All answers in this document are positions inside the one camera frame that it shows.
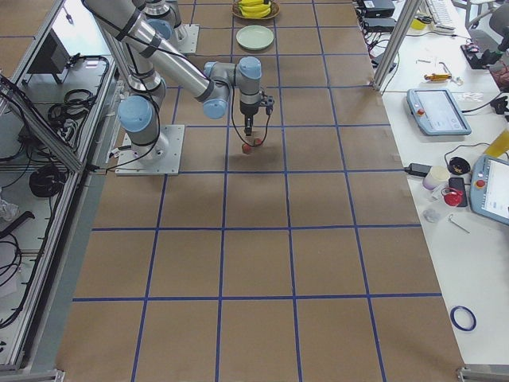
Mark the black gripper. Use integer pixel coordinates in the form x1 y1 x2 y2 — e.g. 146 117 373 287
239 101 259 136

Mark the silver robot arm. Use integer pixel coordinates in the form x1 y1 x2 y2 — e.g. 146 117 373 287
133 0 188 45
83 1 274 175

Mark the light green plate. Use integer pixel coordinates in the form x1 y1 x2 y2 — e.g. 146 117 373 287
235 25 274 51

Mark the yellow banana bunch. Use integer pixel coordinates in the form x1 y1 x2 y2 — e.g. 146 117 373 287
238 0 272 19

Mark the wicker basket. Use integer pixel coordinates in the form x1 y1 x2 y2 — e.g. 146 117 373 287
231 1 280 20

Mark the black power adapter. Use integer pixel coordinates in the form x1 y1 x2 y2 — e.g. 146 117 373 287
404 162 431 177

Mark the far teach pendant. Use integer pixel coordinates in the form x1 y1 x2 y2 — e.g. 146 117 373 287
406 88 472 136

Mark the teach pendant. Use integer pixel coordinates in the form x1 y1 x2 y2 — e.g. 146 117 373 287
470 155 509 225
406 88 472 136

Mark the white cup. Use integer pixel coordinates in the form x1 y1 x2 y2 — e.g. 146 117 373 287
422 166 450 190

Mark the black control box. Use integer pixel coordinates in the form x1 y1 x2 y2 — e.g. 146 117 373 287
28 29 71 84

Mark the near teach pendant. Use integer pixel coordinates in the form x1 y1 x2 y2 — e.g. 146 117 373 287
470 155 509 225

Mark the blue tape roll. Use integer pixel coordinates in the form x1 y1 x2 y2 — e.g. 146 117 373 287
449 306 477 333

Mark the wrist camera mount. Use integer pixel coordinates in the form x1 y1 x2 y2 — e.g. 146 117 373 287
259 91 274 116

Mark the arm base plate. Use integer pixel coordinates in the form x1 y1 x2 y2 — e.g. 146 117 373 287
169 23 200 55
114 125 185 176

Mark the aluminium frame post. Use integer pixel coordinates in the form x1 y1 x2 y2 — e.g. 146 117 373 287
371 0 422 91

